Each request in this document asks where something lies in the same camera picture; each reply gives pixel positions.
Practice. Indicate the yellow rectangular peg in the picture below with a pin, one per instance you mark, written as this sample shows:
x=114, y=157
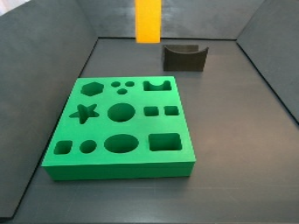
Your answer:
x=146, y=21

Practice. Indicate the green shape-sorting block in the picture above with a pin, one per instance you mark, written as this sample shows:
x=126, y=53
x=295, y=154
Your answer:
x=121, y=131

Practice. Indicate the black curved holder bracket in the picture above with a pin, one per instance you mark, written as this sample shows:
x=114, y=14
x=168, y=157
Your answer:
x=184, y=58

